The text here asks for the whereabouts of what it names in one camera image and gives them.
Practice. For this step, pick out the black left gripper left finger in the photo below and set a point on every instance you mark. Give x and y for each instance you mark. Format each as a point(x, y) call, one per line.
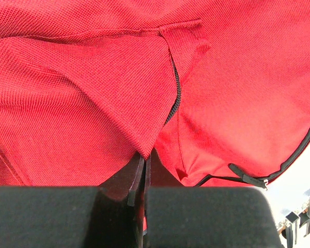
point(118, 212)

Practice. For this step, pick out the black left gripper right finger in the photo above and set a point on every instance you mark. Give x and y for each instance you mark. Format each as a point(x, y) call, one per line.
point(160, 185)

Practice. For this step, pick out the red student backpack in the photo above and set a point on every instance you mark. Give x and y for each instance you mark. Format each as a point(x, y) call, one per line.
point(219, 89)

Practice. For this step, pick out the aluminium mounting rail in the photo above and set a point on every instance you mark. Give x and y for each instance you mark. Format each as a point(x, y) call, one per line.
point(294, 226)

